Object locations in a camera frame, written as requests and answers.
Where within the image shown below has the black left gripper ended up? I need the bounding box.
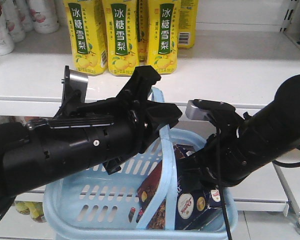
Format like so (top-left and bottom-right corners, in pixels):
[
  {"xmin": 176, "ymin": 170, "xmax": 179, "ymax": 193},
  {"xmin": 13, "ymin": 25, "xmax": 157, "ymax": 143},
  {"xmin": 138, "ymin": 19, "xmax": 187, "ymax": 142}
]
[{"xmin": 24, "ymin": 65, "xmax": 183, "ymax": 183}]

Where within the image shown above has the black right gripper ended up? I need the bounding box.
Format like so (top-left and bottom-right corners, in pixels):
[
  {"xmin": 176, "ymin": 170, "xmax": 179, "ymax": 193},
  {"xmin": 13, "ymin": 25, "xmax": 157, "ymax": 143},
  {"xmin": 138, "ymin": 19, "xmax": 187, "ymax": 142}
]
[{"xmin": 177, "ymin": 102, "xmax": 278, "ymax": 193}]

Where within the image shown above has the dark blue cookie box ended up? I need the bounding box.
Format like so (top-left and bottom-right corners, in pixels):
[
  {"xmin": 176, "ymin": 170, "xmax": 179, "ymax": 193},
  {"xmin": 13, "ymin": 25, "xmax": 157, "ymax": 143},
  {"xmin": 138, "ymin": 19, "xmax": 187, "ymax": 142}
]
[{"xmin": 137, "ymin": 143, "xmax": 228, "ymax": 231}]

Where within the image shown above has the light blue plastic basket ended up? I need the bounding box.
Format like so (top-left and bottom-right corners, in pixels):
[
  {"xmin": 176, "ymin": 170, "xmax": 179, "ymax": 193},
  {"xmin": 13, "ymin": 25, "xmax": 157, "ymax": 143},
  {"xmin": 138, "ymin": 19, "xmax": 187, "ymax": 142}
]
[{"xmin": 41, "ymin": 86, "xmax": 239, "ymax": 240}]

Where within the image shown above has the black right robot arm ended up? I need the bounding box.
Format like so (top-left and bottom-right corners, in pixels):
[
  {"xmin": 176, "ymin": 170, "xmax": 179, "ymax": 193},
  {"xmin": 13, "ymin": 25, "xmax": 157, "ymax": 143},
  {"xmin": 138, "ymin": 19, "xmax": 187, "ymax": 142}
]
[{"xmin": 176, "ymin": 74, "xmax": 300, "ymax": 193}]

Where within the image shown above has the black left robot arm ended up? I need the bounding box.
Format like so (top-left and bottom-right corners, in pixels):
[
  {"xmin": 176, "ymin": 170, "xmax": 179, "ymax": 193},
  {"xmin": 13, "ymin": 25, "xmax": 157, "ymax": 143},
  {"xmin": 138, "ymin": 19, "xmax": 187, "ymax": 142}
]
[{"xmin": 0, "ymin": 65, "xmax": 182, "ymax": 218}]

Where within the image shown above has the yellow pear drink bottle right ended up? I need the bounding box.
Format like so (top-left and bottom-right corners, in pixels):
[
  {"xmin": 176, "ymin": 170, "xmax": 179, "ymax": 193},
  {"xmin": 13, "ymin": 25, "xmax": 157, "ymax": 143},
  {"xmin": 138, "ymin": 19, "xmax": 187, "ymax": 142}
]
[{"xmin": 146, "ymin": 0, "xmax": 181, "ymax": 75}]

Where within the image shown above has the yellow pear drink bottle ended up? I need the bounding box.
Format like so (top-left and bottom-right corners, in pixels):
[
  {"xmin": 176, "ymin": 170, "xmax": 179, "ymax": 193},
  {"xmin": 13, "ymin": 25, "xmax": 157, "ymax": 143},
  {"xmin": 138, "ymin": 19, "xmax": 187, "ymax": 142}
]
[
  {"xmin": 102, "ymin": 0, "xmax": 140, "ymax": 77},
  {"xmin": 63, "ymin": 0, "xmax": 108, "ymax": 76},
  {"xmin": 146, "ymin": 0, "xmax": 181, "ymax": 75},
  {"xmin": 178, "ymin": 0, "xmax": 199, "ymax": 49}
]

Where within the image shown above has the yellow pear drink bottle middle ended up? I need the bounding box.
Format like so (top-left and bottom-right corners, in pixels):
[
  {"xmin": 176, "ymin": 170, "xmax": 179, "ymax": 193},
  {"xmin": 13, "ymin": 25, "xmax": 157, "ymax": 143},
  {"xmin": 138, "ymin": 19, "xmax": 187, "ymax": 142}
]
[{"xmin": 102, "ymin": 0, "xmax": 140, "ymax": 77}]

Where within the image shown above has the rear yellow pear drink bottle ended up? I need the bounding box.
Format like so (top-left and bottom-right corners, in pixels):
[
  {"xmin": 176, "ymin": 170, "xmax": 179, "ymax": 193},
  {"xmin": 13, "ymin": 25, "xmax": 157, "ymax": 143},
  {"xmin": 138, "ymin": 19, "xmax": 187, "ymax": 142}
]
[{"xmin": 178, "ymin": 0, "xmax": 199, "ymax": 49}]

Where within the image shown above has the yellow pear drink bottle left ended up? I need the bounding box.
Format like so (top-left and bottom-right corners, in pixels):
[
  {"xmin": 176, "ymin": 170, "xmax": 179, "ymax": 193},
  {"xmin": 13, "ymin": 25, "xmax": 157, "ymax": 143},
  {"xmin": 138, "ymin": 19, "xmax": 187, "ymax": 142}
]
[{"xmin": 63, "ymin": 0, "xmax": 108, "ymax": 76}]

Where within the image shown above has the white milk drink bottle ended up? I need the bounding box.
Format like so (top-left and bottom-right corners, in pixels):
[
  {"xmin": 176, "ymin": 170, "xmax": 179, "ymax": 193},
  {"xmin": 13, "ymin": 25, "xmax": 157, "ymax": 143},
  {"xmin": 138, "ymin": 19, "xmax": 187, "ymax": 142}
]
[{"xmin": 26, "ymin": 0, "xmax": 60, "ymax": 34}]

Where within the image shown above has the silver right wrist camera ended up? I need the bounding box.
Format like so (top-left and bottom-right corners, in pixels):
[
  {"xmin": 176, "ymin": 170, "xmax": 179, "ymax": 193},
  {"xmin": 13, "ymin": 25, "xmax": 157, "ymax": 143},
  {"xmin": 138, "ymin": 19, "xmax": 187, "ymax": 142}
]
[{"xmin": 185, "ymin": 99, "xmax": 214, "ymax": 121}]

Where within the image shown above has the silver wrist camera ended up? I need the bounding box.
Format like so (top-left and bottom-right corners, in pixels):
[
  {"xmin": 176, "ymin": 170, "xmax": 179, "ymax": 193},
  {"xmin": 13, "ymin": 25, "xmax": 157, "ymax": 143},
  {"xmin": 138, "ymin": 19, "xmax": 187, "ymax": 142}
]
[
  {"xmin": 61, "ymin": 65, "xmax": 89, "ymax": 103},
  {"xmin": 185, "ymin": 99, "xmax": 214, "ymax": 121}
]

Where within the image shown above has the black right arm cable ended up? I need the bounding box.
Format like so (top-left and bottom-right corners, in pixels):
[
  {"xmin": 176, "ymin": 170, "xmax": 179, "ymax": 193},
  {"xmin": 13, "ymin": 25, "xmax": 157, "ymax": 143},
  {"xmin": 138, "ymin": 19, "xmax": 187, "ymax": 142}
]
[{"xmin": 209, "ymin": 114, "xmax": 233, "ymax": 240}]

